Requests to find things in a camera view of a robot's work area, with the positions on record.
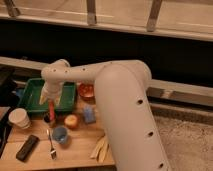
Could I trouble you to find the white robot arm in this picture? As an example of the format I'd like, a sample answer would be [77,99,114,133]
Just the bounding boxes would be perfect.
[40,59,172,171]

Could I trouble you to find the wooden table board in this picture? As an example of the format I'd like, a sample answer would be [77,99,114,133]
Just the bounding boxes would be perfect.
[0,77,116,171]

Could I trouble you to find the yellow round fruit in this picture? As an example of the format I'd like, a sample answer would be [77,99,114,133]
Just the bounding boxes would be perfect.
[64,115,78,129]

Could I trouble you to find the small metal cup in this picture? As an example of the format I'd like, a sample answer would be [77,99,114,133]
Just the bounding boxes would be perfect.
[43,113,56,128]

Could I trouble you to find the white paper cup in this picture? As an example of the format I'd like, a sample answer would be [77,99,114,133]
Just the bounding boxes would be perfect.
[9,108,31,129]

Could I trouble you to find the orange chili pepper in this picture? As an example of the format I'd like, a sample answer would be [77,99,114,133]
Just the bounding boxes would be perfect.
[48,100,55,122]

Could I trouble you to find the black rectangular block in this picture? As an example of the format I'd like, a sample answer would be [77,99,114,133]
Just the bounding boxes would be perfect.
[16,135,39,162]

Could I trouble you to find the metal fork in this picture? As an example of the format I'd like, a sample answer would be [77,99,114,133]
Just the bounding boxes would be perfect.
[46,129,57,160]

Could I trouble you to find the blue sponge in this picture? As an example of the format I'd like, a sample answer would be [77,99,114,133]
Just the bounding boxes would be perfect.
[83,106,96,124]

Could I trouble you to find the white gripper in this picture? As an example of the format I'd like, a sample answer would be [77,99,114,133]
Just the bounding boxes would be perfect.
[39,82,63,106]

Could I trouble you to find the orange bowl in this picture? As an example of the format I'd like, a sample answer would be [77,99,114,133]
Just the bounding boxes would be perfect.
[78,83,94,100]

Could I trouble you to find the blue plastic cup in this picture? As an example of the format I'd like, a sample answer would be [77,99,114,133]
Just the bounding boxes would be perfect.
[52,126,68,144]

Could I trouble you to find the green plastic tray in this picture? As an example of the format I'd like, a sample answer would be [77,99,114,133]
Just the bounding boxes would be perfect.
[18,78,76,115]

